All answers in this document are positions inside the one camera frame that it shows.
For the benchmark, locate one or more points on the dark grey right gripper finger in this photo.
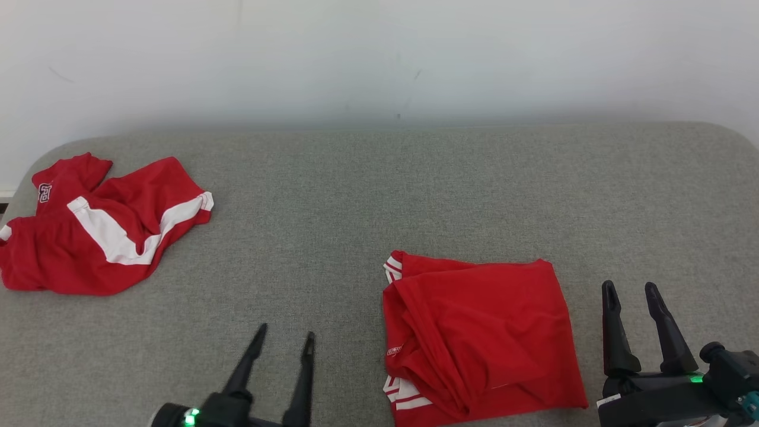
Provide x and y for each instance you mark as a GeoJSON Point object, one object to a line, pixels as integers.
{"type": "Point", "coordinates": [615, 344]}
{"type": "Point", "coordinates": [673, 350]}

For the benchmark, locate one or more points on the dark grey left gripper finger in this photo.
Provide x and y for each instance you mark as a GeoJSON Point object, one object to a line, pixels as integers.
{"type": "Point", "coordinates": [246, 370]}
{"type": "Point", "coordinates": [301, 397]}

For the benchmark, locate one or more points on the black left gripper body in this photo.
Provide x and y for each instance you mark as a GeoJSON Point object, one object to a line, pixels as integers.
{"type": "Point", "coordinates": [225, 412]}

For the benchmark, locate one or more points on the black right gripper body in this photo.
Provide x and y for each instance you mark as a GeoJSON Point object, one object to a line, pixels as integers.
{"type": "Point", "coordinates": [652, 403]}

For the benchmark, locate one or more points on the red shirt with striped cuffs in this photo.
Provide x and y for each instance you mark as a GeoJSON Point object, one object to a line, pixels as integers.
{"type": "Point", "coordinates": [492, 332]}

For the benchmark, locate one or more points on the red shorts with white stripe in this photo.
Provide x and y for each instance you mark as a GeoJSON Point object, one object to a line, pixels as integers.
{"type": "Point", "coordinates": [59, 261]}

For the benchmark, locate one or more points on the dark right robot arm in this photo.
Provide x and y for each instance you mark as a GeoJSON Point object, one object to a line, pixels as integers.
{"type": "Point", "coordinates": [735, 379]}

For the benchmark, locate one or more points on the grey fabric sofa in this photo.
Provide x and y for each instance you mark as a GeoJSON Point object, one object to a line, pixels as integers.
{"type": "Point", "coordinates": [332, 207]}

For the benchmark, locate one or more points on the white wall baseboard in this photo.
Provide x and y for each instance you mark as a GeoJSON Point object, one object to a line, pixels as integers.
{"type": "Point", "coordinates": [6, 194]}

